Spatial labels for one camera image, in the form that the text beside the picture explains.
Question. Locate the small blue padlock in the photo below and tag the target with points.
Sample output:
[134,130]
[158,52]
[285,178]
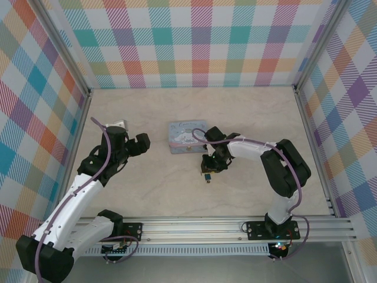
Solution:
[208,177]

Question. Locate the blue cartoon tin box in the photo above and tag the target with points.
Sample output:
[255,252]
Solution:
[182,138]

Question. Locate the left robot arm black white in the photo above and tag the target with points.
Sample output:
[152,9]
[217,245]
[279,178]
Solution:
[73,203]

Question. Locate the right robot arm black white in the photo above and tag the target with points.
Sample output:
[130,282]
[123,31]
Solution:
[282,177]

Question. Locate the grey metal panel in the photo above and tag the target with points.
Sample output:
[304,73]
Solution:
[191,269]

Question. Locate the small controller circuit board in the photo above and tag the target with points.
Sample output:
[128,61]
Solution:
[115,249]
[279,247]

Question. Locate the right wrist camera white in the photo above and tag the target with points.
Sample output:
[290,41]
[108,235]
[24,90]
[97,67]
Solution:
[209,151]

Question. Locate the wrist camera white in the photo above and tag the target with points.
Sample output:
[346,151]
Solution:
[122,123]
[209,151]

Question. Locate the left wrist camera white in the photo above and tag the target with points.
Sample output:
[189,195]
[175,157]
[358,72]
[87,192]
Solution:
[122,123]

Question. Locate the aluminium floor edge rail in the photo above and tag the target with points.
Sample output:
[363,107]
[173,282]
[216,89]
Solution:
[309,132]
[79,132]

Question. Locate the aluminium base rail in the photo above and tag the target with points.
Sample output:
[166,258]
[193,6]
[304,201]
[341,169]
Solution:
[191,230]

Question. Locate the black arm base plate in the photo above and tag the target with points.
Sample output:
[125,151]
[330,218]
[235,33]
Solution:
[256,230]
[134,231]

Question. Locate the aluminium frame post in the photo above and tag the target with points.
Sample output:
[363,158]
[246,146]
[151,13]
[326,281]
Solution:
[321,44]
[59,44]

